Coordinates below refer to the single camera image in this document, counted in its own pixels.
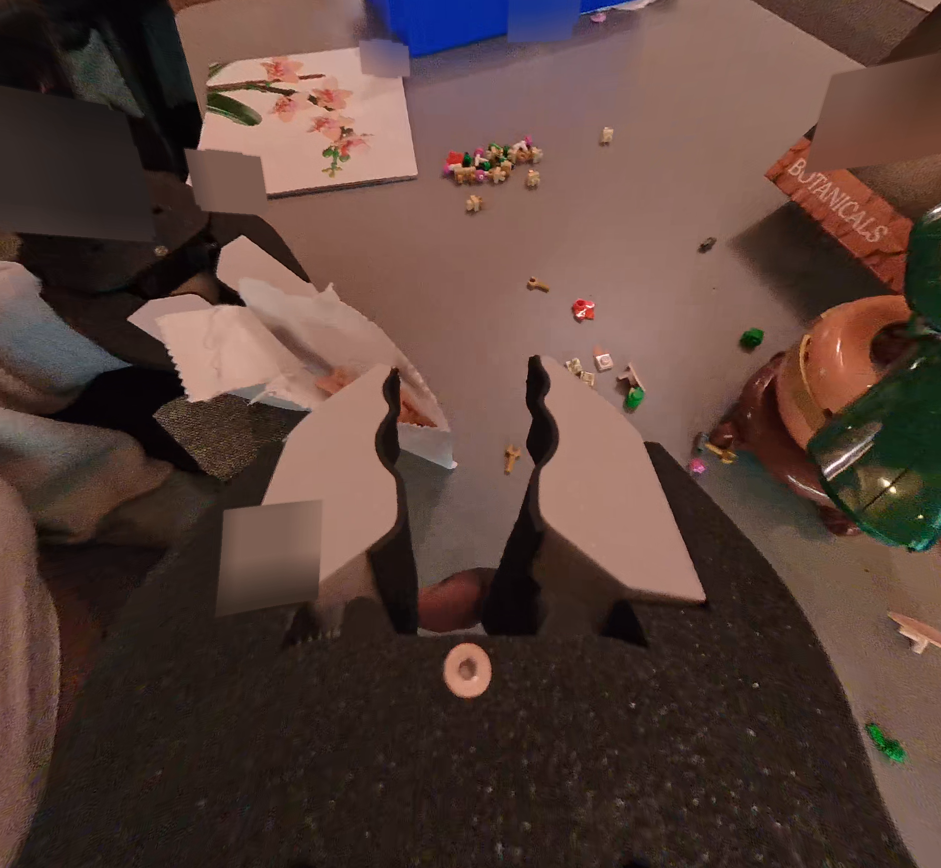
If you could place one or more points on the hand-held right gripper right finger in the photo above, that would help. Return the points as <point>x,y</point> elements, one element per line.
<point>610,500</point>

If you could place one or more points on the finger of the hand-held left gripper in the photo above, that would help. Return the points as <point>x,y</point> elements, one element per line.
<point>173,306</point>
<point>257,262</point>

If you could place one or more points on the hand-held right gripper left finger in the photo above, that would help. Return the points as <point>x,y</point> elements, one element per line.
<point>345,456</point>

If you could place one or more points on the white paper bag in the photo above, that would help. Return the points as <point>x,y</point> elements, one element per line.
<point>220,354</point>

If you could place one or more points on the person's left forearm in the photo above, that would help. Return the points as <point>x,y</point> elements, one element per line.
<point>44,339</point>

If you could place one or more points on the tan bar brick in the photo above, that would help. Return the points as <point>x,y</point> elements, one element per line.
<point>512,458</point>
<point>538,285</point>

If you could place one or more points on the grey and yellow pin brick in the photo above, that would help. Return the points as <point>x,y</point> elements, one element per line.
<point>717,450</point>

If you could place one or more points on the cluster of tan pink pieces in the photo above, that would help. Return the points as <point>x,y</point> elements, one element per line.
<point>604,362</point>

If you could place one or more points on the orchid picture instruction booklet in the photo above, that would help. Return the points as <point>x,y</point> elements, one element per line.
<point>367,140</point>

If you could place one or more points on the red flower brick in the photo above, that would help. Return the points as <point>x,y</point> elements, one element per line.
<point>583,309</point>

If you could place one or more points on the green stud brick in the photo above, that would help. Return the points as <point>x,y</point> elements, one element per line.
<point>751,337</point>

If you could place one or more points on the pile of mixed small bricks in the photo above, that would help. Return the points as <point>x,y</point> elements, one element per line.
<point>492,162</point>

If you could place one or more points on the toy brick orchid pot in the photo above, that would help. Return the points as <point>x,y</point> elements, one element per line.
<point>831,368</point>

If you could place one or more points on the person's dark trousers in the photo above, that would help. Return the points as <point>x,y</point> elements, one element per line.
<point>110,589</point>

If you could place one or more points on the pale pink branch brick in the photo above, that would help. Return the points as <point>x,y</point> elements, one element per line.
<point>915,633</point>

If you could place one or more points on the green stem brick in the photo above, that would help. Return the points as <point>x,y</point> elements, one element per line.
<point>886,743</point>

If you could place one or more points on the dark toy brick set box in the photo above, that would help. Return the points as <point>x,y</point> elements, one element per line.
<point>845,214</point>

